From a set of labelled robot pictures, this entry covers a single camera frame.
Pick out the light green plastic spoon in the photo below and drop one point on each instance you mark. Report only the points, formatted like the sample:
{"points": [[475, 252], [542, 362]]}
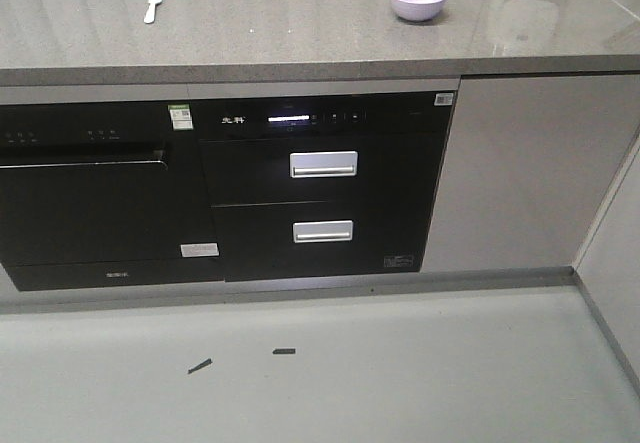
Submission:
{"points": [[150, 13]]}

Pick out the black floor tape strip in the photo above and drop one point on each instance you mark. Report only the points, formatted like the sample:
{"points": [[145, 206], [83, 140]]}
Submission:
{"points": [[284, 351], [200, 366]]}

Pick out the grey corner cabinet door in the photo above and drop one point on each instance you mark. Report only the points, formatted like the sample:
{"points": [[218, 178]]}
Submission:
{"points": [[608, 267]]}

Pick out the black drawer sterilizer cabinet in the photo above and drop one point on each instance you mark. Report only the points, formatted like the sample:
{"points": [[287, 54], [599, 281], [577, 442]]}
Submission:
{"points": [[322, 185]]}

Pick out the black built-in dishwasher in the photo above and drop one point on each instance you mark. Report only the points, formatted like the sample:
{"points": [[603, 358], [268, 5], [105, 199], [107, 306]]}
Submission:
{"points": [[97, 195]]}

